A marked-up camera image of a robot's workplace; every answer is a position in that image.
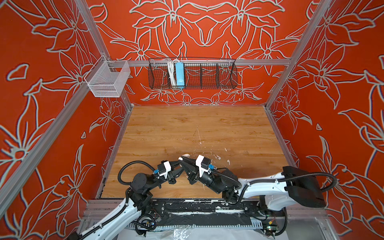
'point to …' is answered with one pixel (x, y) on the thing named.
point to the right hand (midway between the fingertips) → (178, 159)
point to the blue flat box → (180, 75)
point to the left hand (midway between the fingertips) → (185, 162)
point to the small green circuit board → (271, 229)
